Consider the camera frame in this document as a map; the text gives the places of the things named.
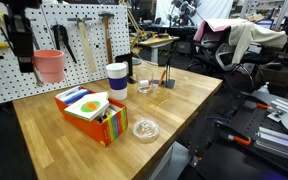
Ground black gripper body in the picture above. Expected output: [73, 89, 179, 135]
[0, 0, 42, 14]

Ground pink plastic mug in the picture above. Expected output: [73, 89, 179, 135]
[33, 50, 64, 83]

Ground white and blue cup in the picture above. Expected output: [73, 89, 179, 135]
[106, 63, 128, 100]

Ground black pliers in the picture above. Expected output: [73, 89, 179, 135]
[51, 24, 77, 63]

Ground lower silver wrench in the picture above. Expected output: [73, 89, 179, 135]
[34, 69, 44, 87]

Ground white pegboard panel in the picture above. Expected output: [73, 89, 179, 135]
[0, 4, 130, 103]

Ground dark head wooden hammer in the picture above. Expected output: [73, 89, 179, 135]
[99, 11, 113, 64]

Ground black metal bookend rear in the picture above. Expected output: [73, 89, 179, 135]
[114, 53, 137, 85]

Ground white booklet with orange circle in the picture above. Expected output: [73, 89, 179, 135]
[64, 92, 110, 121]

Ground wooden desk lamp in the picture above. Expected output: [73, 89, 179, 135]
[118, 0, 152, 66]

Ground orange rainbow cardboard box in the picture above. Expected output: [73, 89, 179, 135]
[54, 86, 128, 147]

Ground clear drinking glass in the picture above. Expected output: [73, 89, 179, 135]
[135, 68, 154, 94]

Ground clear glass lid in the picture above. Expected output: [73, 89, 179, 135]
[132, 118, 159, 141]

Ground pink cloth on chair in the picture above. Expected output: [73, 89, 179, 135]
[194, 19, 245, 41]

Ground black office chair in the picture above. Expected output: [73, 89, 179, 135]
[187, 25, 274, 87]

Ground beige cloth on chair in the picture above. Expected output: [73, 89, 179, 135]
[228, 22, 288, 64]

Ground aluminium extrusion bars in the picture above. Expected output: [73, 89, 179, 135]
[254, 127, 288, 159]

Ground wooden handle hammer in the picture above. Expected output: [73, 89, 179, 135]
[68, 17, 97, 73]

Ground orange handled clamp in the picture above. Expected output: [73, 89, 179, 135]
[214, 120, 251, 146]

